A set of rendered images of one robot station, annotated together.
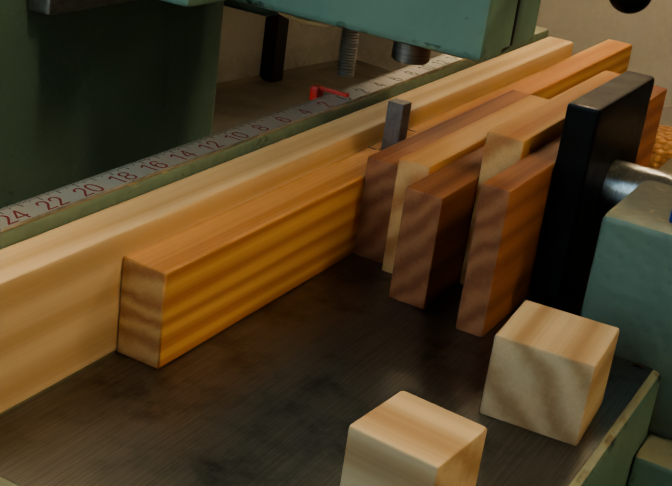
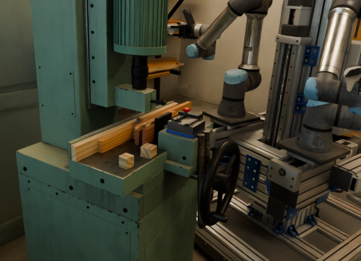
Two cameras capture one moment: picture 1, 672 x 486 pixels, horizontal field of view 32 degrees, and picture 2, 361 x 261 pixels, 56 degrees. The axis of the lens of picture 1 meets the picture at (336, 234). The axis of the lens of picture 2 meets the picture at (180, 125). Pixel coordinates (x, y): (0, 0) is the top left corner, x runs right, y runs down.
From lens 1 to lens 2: 0.66 m
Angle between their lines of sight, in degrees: 3
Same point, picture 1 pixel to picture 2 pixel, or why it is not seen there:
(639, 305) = (163, 143)
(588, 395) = (150, 152)
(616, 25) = not seen: hidden behind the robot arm
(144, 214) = (100, 135)
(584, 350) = (150, 147)
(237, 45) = not seen: hidden behind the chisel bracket
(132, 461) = (98, 161)
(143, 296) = (100, 144)
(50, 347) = (88, 151)
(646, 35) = not seen: hidden behind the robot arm
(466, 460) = (131, 158)
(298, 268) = (122, 140)
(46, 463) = (88, 162)
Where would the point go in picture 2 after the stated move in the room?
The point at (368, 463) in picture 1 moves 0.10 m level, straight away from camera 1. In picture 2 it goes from (121, 159) to (129, 146)
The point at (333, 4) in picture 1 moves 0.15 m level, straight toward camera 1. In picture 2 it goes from (127, 106) to (118, 119)
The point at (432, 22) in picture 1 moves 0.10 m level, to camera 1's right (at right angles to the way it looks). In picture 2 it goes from (138, 108) to (167, 110)
